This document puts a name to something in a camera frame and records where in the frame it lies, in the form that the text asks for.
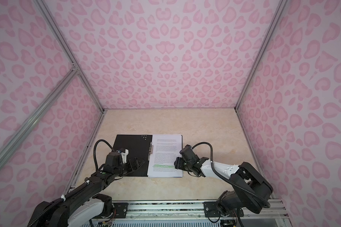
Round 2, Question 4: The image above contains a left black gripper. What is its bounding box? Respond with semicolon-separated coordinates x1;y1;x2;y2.
114;156;144;178

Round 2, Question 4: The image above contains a blue black file folder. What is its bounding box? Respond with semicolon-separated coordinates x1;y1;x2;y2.
109;134;184;178

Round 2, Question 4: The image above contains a green highlighted paper sheet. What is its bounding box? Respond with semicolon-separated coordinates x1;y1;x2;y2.
147;134;183;178

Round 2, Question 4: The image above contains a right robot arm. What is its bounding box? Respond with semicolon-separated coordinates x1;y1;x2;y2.
174;142;273;217

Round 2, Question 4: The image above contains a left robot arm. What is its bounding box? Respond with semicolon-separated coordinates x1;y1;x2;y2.
28;151;145;227

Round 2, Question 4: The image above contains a left diagonal aluminium strut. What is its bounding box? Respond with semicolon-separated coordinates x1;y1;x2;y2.
0;67;78;171

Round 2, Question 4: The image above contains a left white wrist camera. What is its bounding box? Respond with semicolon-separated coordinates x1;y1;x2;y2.
117;148;129;164

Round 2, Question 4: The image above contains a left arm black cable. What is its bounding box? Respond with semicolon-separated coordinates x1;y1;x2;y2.
93;139;116;171

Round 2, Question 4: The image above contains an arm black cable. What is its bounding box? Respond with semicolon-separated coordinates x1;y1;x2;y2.
191;141;271;209
93;139;116;171

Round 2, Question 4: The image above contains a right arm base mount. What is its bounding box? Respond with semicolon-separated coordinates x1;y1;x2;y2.
202;201;244;218

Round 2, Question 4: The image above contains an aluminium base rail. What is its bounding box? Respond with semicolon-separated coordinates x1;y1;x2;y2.
61;199;290;227

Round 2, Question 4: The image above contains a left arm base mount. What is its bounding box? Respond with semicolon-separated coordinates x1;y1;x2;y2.
92;194;128;219

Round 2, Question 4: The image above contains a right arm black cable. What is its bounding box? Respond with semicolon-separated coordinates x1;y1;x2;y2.
191;141;271;209

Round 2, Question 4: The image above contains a left corner aluminium post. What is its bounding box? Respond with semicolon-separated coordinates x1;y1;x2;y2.
33;0;105;113

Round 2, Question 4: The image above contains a corner aluminium post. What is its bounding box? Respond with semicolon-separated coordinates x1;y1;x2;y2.
235;0;289;113
33;0;105;113

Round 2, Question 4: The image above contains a right corner aluminium post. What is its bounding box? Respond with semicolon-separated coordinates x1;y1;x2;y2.
235;0;289;113

